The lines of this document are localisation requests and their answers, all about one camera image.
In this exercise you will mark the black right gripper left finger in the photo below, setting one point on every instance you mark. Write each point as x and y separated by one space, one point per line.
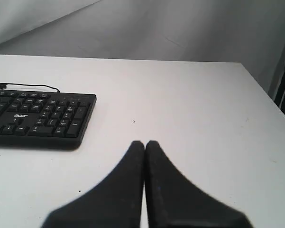
114 203

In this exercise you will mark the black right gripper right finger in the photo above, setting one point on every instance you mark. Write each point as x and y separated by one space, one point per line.
174 202

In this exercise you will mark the black acer keyboard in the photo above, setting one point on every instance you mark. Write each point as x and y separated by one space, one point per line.
47 120

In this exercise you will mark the grey backdrop cloth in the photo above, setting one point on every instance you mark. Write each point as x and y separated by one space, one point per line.
184 30

